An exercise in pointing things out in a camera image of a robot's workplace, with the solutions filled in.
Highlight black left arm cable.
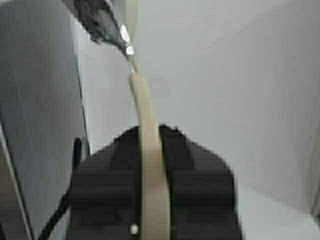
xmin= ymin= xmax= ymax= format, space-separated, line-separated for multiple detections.
xmin=37 ymin=137 xmax=83 ymax=240

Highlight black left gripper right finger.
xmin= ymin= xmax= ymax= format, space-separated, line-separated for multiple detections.
xmin=159 ymin=124 xmax=244 ymax=240

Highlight white frying pan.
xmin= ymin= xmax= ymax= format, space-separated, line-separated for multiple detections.
xmin=65 ymin=0 xmax=172 ymax=240

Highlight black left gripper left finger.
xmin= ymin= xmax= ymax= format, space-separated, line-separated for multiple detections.
xmin=67 ymin=126 xmax=141 ymax=240

